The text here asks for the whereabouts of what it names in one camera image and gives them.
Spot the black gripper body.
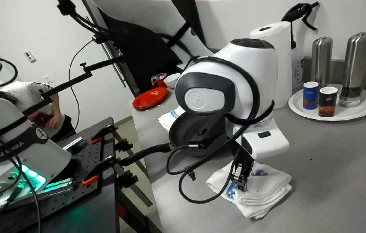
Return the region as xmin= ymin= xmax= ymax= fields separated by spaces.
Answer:
xmin=233 ymin=148 xmax=256 ymax=174

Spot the white towel with blue stripe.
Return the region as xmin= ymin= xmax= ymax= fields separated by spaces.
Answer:
xmin=204 ymin=159 xmax=293 ymax=221
xmin=156 ymin=105 xmax=187 ymax=133

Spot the dark nonstick frying pan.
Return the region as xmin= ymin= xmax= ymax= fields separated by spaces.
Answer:
xmin=116 ymin=113 xmax=235 ymax=167

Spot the white paper towel roll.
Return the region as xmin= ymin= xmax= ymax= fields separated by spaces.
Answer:
xmin=249 ymin=21 xmax=295 ymax=110

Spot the spice jar with blue label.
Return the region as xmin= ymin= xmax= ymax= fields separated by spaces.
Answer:
xmin=302 ymin=80 xmax=320 ymax=111

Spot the spice jar with dark label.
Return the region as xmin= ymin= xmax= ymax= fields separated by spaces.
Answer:
xmin=318 ymin=86 xmax=340 ymax=118

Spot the small white cup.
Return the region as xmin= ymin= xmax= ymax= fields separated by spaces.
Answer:
xmin=163 ymin=71 xmax=182 ymax=89

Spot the red plate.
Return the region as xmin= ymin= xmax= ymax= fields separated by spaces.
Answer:
xmin=130 ymin=86 xmax=169 ymax=111

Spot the round white plate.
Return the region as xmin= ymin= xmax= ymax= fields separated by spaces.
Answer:
xmin=287 ymin=88 xmax=366 ymax=123

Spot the short steel grinder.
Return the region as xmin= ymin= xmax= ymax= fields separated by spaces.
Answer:
xmin=310 ymin=36 xmax=335 ymax=88

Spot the tall steel grinder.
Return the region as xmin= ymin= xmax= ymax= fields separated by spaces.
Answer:
xmin=339 ymin=31 xmax=366 ymax=109

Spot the spray bottle with black trigger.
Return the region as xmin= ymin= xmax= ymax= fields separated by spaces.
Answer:
xmin=280 ymin=1 xmax=322 ymax=93

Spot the seated person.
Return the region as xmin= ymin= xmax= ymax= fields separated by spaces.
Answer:
xmin=0 ymin=79 xmax=77 ymax=141

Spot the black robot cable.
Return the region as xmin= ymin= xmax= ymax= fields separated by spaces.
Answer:
xmin=164 ymin=56 xmax=277 ymax=205

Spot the orange handled black clamp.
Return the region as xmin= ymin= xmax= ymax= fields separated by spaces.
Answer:
xmin=80 ymin=168 xmax=139 ymax=190
xmin=88 ymin=124 xmax=134 ymax=153

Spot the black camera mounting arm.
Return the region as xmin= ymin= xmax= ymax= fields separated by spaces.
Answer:
xmin=0 ymin=54 xmax=125 ymax=146

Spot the black stereo camera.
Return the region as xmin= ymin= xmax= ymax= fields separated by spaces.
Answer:
xmin=92 ymin=29 xmax=125 ymax=45

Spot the thin black wall cable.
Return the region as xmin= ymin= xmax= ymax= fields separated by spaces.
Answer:
xmin=66 ymin=38 xmax=95 ymax=131

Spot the small wall fixture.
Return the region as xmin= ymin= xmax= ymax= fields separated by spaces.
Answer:
xmin=23 ymin=51 xmax=37 ymax=64

